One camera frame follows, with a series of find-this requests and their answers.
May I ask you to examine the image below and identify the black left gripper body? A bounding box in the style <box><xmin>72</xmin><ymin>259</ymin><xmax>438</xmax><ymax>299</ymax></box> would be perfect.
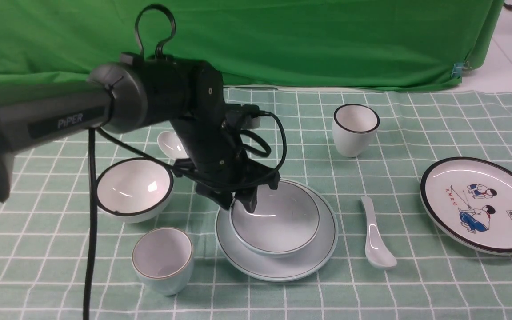
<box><xmin>172</xmin><ymin>107</ymin><xmax>281</xmax><ymax>196</ymax></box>

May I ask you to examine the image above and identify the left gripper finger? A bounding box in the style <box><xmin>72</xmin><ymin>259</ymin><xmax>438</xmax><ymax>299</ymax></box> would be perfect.
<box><xmin>234</xmin><ymin>187</ymin><xmax>258</xmax><ymax>213</ymax></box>
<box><xmin>203</xmin><ymin>190</ymin><xmax>234</xmax><ymax>211</ymax></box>

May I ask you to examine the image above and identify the pale blue shallow bowl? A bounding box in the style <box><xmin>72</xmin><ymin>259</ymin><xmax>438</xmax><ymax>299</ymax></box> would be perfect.
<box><xmin>229</xmin><ymin>180</ymin><xmax>323</xmax><ymax>256</ymax></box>

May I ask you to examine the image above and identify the pale blue brown-rimmed cup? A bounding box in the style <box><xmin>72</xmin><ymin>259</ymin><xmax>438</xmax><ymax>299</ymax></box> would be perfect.
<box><xmin>132</xmin><ymin>227</ymin><xmax>194</xmax><ymax>296</ymax></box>

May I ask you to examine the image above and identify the plain white ceramic spoon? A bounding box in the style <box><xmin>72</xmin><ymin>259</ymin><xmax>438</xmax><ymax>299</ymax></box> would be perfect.
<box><xmin>361</xmin><ymin>195</ymin><xmax>397</xmax><ymax>270</ymax></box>

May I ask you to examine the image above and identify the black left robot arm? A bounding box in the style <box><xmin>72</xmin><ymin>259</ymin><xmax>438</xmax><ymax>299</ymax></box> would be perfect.
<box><xmin>0</xmin><ymin>53</ymin><xmax>280</xmax><ymax>212</ymax></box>

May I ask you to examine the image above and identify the white spoon with characters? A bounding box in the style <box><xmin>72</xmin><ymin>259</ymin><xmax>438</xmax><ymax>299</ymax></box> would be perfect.
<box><xmin>157</xmin><ymin>131</ymin><xmax>189</xmax><ymax>160</ymax></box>

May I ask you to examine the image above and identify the pale blue saucer plate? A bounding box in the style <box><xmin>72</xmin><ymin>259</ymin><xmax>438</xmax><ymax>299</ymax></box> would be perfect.
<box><xmin>215</xmin><ymin>181</ymin><xmax>339</xmax><ymax>282</ymax></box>

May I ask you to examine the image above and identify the black-rimmed cartoon plate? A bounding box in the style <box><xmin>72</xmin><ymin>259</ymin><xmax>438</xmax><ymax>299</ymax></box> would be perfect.
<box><xmin>419</xmin><ymin>157</ymin><xmax>512</xmax><ymax>256</ymax></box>

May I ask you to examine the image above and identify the black-rimmed white bowl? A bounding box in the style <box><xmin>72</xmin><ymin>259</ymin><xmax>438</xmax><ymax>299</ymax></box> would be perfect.
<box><xmin>96</xmin><ymin>158</ymin><xmax>174</xmax><ymax>224</ymax></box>

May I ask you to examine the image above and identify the black-rimmed white cup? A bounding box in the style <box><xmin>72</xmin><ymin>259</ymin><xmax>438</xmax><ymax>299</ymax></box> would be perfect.
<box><xmin>332</xmin><ymin>104</ymin><xmax>380</xmax><ymax>158</ymax></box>

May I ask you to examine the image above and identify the green checked tablecloth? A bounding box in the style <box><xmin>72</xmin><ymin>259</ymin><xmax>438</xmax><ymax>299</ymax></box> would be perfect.
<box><xmin>0</xmin><ymin>88</ymin><xmax>512</xmax><ymax>320</ymax></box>

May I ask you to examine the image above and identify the blue backdrop clip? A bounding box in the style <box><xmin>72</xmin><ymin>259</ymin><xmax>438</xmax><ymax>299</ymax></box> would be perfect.
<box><xmin>451</xmin><ymin>62</ymin><xmax>465</xmax><ymax>79</ymax></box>

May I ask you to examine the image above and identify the green backdrop cloth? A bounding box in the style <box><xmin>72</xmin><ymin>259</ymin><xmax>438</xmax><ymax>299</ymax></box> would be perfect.
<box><xmin>0</xmin><ymin>0</ymin><xmax>503</xmax><ymax>91</ymax></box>

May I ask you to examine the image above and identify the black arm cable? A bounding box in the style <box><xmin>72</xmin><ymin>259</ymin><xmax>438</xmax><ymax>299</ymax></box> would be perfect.
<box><xmin>83</xmin><ymin>4</ymin><xmax>288</xmax><ymax>320</ymax></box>

